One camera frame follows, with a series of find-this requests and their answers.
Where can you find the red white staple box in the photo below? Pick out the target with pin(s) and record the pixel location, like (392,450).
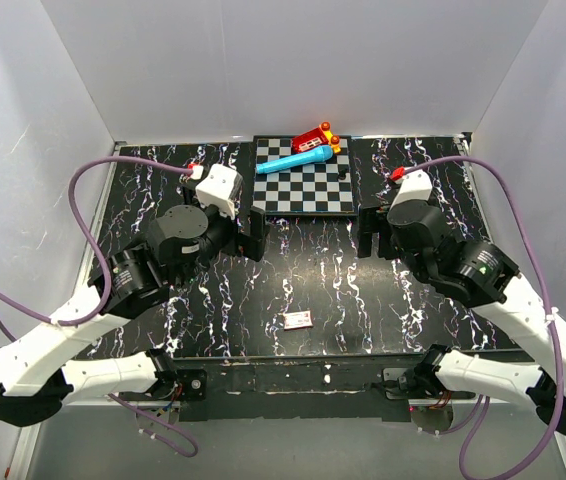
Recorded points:
(297,320)

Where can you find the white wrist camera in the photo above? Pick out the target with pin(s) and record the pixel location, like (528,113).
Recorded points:
(410,186)
(220,188)

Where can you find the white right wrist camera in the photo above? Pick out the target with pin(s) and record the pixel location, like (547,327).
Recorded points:
(410,186)

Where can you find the red yellow toy bus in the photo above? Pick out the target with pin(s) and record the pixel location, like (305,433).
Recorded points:
(321,135)

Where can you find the aluminium rail frame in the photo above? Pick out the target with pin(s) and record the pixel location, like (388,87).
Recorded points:
(367,309)

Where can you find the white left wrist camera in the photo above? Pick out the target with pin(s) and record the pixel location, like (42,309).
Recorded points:
(220,188)

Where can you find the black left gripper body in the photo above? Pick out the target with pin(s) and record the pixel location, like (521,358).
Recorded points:
(222,235)

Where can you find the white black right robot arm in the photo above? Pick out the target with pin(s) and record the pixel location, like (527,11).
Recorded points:
(482,278)

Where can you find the black white chessboard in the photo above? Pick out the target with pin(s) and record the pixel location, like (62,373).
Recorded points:
(311,189)

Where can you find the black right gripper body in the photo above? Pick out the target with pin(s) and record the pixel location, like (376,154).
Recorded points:
(387,246)

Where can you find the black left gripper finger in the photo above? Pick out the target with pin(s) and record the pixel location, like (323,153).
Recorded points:
(251,247)
(258,225)

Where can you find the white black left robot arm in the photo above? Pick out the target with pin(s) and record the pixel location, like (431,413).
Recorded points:
(40,373)

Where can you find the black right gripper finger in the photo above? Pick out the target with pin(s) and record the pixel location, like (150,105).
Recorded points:
(368,222)
(364,244)

